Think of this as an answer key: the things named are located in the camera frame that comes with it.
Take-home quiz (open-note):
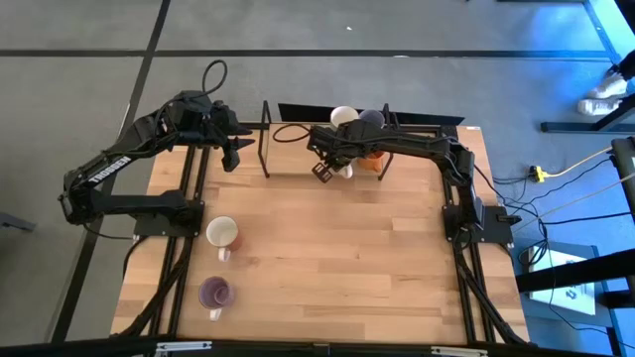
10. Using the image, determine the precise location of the black aluminium frame rail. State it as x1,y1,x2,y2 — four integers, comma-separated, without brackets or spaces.
148,143,209,338
443,127,502,344

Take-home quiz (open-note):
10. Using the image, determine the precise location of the black overhead frame beam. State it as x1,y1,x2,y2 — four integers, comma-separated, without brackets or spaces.
0,335,635,357

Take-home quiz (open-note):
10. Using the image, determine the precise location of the black upright post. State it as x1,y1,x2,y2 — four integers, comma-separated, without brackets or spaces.
610,137,635,214

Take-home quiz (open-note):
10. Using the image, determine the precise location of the silver metal bracket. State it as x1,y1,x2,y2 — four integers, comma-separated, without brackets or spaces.
430,345,490,357
155,340,213,354

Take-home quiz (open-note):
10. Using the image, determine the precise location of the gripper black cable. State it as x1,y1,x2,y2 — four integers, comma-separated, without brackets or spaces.
272,122,313,145
200,59,229,100

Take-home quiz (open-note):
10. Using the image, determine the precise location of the yellow floor cable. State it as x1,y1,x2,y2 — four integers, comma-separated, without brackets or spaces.
543,145,616,179

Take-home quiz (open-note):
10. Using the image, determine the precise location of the black desk frame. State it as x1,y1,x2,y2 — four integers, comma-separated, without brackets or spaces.
514,246,635,311

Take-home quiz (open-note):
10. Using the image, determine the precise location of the black table leg frame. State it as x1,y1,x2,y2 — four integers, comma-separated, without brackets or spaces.
539,96,635,135

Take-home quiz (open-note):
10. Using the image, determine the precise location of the black floor cable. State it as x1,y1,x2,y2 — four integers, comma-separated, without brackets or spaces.
488,157,635,239

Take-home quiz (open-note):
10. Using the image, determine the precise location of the person's leg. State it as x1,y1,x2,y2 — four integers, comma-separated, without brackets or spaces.
608,49,635,83

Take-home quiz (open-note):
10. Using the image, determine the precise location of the pale lavender mug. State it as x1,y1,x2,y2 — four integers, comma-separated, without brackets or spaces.
357,108,387,129

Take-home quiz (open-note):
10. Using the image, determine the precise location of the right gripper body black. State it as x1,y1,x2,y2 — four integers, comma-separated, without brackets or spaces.
306,120,379,164

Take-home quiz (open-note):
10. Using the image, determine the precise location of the grey floor object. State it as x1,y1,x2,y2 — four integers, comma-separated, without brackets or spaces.
0,211,37,233

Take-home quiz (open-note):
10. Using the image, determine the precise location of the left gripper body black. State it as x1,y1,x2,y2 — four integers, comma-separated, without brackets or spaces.
196,100,253,146

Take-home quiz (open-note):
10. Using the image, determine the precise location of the black metal rack wooden shelf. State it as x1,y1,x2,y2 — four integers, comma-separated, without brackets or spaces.
257,100,398,180

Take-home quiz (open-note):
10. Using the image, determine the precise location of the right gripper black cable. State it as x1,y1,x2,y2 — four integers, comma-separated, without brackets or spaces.
272,122,313,145

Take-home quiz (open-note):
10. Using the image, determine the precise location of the purple mug white handle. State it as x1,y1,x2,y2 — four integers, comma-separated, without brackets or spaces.
197,276,236,322

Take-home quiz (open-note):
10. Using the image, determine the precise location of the black aluminium cross rail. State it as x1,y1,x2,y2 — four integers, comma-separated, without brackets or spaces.
237,123,447,134

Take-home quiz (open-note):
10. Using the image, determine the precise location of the white box with logo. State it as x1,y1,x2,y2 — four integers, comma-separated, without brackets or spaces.
527,244,597,317

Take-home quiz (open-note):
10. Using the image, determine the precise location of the red mug white interior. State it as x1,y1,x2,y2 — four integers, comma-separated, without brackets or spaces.
205,215,244,263

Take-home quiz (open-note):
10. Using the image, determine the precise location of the orange mug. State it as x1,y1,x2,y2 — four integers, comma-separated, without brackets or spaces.
356,151,387,174

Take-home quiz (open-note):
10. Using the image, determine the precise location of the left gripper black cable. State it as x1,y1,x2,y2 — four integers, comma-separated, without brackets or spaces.
200,59,229,100

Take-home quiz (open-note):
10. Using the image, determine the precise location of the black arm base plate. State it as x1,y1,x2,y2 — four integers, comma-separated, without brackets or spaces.
132,197,205,238
443,204,516,245

